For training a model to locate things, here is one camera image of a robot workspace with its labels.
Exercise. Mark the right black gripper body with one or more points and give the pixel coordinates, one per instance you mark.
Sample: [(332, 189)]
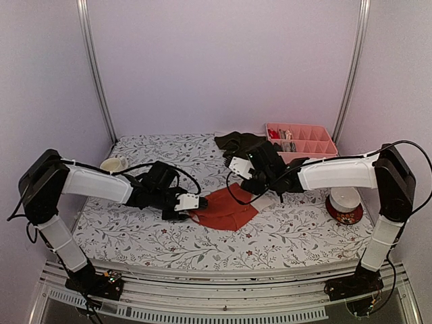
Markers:
[(263, 181)]

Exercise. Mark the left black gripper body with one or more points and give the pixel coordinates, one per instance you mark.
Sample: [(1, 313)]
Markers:
[(159, 200)]

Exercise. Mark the red underwear white waistband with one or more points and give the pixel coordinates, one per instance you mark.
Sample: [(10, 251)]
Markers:
[(224, 213)]

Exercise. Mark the pink divided organizer tray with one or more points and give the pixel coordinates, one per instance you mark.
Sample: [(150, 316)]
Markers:
[(293, 141)]

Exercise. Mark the dark olive cloth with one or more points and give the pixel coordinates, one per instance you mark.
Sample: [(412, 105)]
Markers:
[(237, 144)]

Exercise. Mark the cream ceramic cup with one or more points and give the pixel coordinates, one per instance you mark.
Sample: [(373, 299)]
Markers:
[(114, 164)]

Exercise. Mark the floral patterned table mat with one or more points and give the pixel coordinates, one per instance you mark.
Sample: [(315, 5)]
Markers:
[(296, 231)]

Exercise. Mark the white bowl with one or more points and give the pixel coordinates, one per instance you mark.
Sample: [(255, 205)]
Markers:
[(344, 199)]

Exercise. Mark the red floral saucer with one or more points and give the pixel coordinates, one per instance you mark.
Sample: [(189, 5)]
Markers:
[(347, 218)]

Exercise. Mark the right robot arm white sleeve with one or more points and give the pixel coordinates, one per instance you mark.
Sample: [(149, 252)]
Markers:
[(386, 172)]

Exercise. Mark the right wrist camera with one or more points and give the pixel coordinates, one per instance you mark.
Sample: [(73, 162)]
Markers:
[(264, 157)]

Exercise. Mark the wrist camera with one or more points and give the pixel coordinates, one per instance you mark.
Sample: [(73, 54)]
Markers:
[(264, 157), (160, 176)]

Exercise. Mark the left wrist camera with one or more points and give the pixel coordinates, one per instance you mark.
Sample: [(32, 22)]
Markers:
[(160, 176)]

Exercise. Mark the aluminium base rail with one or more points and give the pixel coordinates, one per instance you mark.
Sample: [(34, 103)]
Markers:
[(162, 295)]

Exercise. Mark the right aluminium frame post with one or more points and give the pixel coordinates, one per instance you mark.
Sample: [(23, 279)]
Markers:
[(359, 41)]

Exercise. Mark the aluminium frame post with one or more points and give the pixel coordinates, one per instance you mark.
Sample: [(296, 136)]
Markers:
[(359, 41), (89, 45)]

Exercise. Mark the left aluminium frame post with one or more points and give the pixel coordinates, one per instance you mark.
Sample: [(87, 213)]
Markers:
[(89, 45)]

